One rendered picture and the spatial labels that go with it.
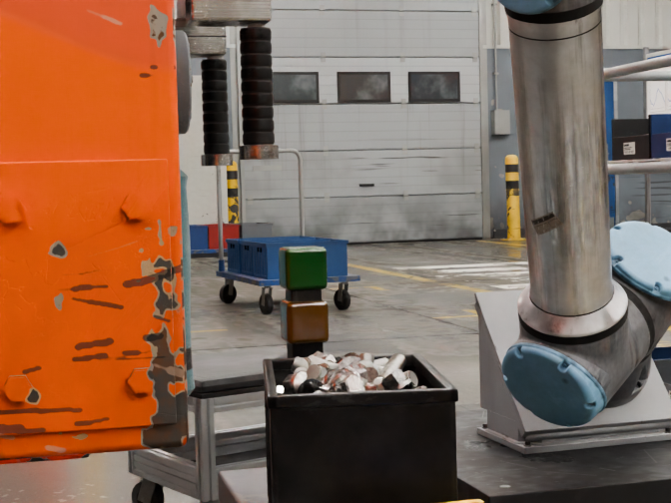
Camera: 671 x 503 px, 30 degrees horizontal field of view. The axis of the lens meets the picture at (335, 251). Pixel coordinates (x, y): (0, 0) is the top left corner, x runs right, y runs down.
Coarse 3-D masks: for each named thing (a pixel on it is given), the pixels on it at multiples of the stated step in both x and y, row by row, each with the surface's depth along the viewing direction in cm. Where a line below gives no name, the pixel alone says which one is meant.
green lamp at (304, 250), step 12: (288, 252) 116; (300, 252) 116; (312, 252) 116; (324, 252) 116; (288, 264) 116; (300, 264) 116; (312, 264) 116; (324, 264) 116; (288, 276) 116; (300, 276) 116; (312, 276) 116; (324, 276) 116; (288, 288) 116; (300, 288) 116; (312, 288) 116; (324, 288) 117
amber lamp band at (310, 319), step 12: (288, 300) 118; (312, 300) 117; (324, 300) 117; (288, 312) 116; (300, 312) 116; (312, 312) 116; (324, 312) 117; (288, 324) 116; (300, 324) 116; (312, 324) 116; (324, 324) 117; (288, 336) 116; (300, 336) 116; (312, 336) 116; (324, 336) 117
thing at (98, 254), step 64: (0, 0) 91; (64, 0) 92; (128, 0) 93; (0, 64) 91; (64, 64) 92; (128, 64) 93; (0, 128) 91; (64, 128) 92; (128, 128) 93; (0, 192) 91; (64, 192) 92; (128, 192) 93; (0, 256) 91; (64, 256) 92; (128, 256) 93; (0, 320) 91; (64, 320) 92; (128, 320) 93; (0, 384) 91; (64, 384) 92; (128, 384) 94; (0, 448) 92; (64, 448) 93; (128, 448) 94
